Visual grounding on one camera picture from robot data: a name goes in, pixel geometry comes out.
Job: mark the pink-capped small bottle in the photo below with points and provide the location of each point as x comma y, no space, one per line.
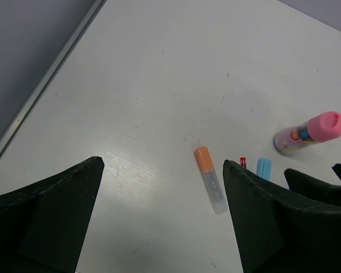
322,128

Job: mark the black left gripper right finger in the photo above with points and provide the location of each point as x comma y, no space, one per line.
278,230

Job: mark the orange highlighter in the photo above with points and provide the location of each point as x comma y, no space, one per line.
210,179

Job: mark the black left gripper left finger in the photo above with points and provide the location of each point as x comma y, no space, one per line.
43,225

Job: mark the red pen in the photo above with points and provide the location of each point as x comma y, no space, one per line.
243,162

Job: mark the blue highlighter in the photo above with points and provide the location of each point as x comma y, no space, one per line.
263,170

